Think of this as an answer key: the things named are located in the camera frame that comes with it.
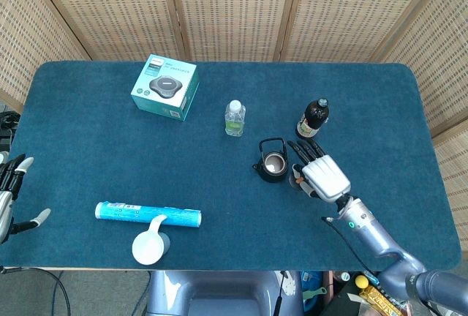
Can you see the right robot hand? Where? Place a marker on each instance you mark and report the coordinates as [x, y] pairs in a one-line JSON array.
[[325, 177]]

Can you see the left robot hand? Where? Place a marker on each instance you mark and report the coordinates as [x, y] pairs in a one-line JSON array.
[[6, 199]]

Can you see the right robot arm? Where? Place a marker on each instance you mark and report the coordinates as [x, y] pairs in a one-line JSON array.
[[380, 235]]

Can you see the small black kettle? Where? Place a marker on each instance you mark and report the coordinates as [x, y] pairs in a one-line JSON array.
[[272, 166]]

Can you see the dark glass bottle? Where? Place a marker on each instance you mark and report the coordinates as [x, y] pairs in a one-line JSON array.
[[311, 120]]

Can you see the black equipment pile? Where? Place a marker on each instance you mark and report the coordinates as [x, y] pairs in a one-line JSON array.
[[8, 126]]

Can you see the clear plastic water bottle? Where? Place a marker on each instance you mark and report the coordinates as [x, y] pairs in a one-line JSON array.
[[234, 118]]

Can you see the yellow ball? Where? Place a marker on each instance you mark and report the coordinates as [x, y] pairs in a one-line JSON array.
[[361, 281]]

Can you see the blue table mat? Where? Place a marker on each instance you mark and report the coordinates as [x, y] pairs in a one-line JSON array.
[[109, 158]]

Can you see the teal plastic scoop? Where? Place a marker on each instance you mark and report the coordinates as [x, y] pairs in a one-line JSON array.
[[313, 294]]

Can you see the yellow snack package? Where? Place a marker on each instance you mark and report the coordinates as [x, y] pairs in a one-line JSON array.
[[380, 299]]

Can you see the light blue wrapped roll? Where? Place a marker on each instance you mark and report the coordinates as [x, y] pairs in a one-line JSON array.
[[146, 213]]

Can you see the white measuring scoop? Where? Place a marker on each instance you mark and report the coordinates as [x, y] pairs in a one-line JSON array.
[[148, 246]]

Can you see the grey-blue robot torso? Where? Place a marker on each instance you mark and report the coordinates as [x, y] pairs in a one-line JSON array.
[[219, 294]]

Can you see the teal speaker box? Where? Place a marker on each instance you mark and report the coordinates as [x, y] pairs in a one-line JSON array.
[[164, 87]]

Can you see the woven folding screen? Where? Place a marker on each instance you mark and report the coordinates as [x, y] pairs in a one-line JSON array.
[[234, 8]]

